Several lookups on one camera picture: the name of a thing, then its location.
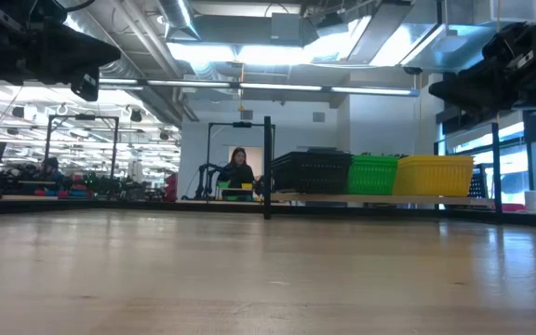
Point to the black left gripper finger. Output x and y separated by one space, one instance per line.
77 53

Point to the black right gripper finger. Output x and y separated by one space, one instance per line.
468 90

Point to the black plastic basket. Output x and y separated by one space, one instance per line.
312 154
310 177

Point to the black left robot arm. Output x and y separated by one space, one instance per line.
12 14

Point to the black perforated panel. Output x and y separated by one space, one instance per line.
477 183

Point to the person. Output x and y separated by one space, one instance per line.
237 174
50 165

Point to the white paper roll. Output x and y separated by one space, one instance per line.
534 202

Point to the cluttered workbench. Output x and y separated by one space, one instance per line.
63 193

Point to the grey ceiling air unit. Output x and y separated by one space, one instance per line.
286 28

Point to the long ceiling light bar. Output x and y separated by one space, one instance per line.
272 86

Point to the silver ventilation duct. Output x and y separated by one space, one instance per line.
179 18

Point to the black aluminium rig frame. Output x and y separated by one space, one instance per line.
110 205

